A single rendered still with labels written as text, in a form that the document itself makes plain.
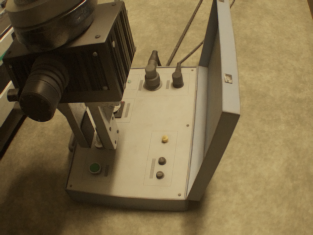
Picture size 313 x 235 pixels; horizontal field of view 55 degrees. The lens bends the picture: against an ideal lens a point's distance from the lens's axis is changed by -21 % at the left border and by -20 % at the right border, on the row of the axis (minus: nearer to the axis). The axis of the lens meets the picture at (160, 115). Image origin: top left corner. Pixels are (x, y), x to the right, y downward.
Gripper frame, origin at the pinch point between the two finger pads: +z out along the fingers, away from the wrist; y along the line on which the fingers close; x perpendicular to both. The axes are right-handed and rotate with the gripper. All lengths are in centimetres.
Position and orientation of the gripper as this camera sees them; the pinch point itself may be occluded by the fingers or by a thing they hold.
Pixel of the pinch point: (94, 130)
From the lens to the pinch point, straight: 78.6
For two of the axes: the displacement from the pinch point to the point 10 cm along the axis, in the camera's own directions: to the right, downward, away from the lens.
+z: 1.4, 6.5, 7.5
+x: -1.2, 7.6, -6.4
